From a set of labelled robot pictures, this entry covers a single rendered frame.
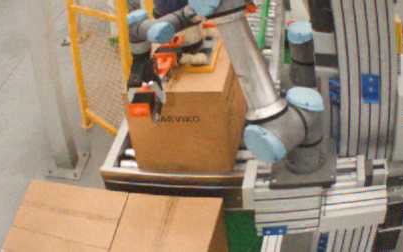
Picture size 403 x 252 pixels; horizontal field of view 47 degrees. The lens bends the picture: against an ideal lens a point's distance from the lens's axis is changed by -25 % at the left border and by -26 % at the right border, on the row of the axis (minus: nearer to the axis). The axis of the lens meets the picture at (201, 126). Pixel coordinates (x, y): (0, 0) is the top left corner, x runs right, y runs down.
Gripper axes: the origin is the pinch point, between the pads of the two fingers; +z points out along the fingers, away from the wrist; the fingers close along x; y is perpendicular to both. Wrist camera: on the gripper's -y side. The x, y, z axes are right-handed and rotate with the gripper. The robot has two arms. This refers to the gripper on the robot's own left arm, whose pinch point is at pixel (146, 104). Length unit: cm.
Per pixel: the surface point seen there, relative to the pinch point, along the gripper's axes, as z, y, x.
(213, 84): 13.0, 33.7, -15.6
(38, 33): 4, 95, 100
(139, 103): -2.4, -3.3, 1.4
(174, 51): -1.7, 34.7, -2.2
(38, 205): 54, -3, 69
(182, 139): 34.7, 29.0, -1.8
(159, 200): 54, 13, 7
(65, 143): 86, 95, 95
